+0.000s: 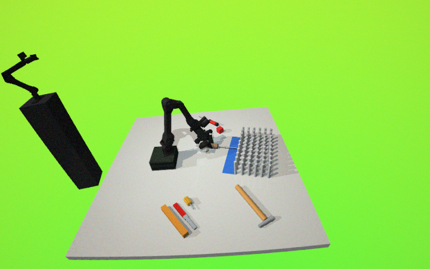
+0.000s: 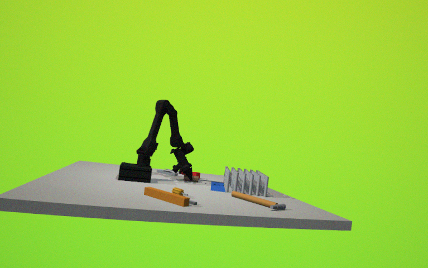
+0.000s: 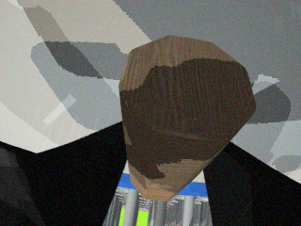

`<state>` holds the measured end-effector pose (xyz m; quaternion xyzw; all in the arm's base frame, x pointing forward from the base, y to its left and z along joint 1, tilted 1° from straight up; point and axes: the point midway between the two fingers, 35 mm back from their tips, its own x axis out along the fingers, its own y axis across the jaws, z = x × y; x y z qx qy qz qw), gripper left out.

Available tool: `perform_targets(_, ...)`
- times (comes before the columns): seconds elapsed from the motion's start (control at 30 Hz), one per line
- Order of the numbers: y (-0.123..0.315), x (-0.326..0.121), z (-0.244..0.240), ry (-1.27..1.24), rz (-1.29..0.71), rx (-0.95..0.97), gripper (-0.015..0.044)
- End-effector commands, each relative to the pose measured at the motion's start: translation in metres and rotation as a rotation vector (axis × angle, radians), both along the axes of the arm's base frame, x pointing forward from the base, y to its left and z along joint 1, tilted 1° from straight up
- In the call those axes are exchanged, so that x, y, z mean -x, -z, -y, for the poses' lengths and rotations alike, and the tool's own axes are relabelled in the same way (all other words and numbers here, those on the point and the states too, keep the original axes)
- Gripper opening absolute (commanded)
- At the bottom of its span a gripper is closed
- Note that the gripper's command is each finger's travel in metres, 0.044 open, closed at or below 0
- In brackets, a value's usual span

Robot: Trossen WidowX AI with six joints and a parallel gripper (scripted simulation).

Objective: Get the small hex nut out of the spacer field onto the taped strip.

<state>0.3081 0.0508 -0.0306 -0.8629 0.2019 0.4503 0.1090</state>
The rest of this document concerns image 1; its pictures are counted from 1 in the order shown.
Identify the red cube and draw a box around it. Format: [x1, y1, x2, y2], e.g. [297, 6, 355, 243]
[216, 126, 224, 134]

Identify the blue curved strip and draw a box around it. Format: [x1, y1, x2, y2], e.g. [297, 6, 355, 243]
[222, 137, 240, 174]

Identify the orange rectangular bar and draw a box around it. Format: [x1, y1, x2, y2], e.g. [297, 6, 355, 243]
[161, 205, 189, 238]

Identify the hammer with wooden handle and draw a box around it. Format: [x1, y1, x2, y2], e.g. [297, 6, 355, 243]
[235, 184, 274, 228]

